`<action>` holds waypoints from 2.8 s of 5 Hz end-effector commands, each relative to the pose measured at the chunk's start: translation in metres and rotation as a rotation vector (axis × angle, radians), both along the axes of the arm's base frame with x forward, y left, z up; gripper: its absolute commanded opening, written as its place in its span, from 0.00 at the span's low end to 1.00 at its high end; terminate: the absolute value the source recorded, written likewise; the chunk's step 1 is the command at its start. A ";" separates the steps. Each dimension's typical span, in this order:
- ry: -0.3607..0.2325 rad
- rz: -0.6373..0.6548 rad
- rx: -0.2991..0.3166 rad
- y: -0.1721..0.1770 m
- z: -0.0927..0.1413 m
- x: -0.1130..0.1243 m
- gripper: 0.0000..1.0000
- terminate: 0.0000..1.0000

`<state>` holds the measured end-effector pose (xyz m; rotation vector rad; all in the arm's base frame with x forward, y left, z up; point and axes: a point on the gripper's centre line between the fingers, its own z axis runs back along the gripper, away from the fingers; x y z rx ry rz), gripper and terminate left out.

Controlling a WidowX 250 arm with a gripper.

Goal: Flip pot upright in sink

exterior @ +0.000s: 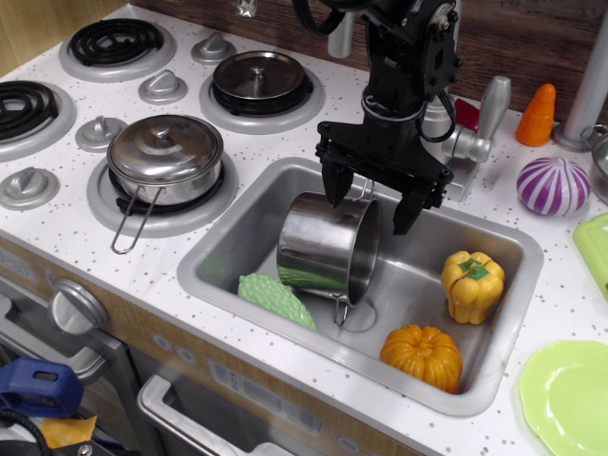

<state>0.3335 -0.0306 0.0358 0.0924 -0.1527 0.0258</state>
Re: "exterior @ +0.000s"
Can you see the black coil burner back left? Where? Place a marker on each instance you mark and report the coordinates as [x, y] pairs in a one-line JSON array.
[[114, 41]]

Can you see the grey stove knob lower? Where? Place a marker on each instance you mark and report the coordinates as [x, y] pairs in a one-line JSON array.
[[95, 136]]

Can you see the black coil burner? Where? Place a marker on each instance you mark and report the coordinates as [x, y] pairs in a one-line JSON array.
[[24, 107], [114, 41]]

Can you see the grey vertical post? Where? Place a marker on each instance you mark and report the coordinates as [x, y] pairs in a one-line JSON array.
[[589, 101]]

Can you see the grey oven dial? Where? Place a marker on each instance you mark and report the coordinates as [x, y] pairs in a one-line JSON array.
[[74, 310]]

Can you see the grey stove knob top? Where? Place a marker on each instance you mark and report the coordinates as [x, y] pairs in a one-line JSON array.
[[212, 50]]

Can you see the purple striped toy onion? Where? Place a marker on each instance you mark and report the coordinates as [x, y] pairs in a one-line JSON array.
[[553, 186]]

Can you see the steel lid on burner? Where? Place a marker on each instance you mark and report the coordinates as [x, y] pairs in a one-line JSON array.
[[258, 75]]

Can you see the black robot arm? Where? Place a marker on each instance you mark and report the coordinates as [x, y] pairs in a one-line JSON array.
[[412, 57]]

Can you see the lidded steel saucepan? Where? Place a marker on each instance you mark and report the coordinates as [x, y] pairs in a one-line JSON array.
[[169, 161]]

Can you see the silver toy faucet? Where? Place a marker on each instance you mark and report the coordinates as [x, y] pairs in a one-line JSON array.
[[464, 141]]

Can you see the yellow toy bell pepper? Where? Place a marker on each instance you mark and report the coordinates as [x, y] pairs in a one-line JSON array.
[[473, 283]]

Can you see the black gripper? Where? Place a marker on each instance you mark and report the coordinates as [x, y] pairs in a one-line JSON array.
[[388, 151]]

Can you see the grey oven door handle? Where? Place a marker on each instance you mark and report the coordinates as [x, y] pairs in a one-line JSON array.
[[26, 331]]

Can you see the steel pot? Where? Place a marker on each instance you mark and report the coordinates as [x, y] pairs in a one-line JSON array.
[[331, 251], [595, 136]]

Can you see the grey stove knob middle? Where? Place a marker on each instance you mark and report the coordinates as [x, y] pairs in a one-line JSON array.
[[162, 89]]

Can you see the light green plate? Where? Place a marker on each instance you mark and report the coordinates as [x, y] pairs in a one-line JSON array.
[[563, 391]]

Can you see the black coil burner far left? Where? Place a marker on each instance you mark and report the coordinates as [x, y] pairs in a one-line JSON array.
[[24, 107]]

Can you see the green tray edge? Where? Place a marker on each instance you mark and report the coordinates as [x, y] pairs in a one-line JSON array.
[[590, 238]]

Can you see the orange toy carrot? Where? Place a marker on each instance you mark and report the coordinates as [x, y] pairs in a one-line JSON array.
[[537, 121]]

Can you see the grey stove knob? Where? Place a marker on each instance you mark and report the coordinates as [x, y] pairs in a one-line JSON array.
[[162, 89], [212, 50], [95, 136], [28, 188]]

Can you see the grey metal sink basin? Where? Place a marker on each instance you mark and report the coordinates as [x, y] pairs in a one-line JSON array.
[[405, 286]]

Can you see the orange toy pumpkin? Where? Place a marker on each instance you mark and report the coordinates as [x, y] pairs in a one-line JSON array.
[[427, 354]]

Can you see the grey faucet spout pipe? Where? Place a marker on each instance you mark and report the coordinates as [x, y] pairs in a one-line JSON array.
[[339, 43]]

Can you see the grey stove knob front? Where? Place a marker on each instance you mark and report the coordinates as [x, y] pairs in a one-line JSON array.
[[28, 188]]

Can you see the orange cloth piece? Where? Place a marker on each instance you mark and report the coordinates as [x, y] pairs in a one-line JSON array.
[[64, 432]]

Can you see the green bumpy toy gourd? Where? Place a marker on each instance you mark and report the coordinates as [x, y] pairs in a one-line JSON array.
[[272, 295]]

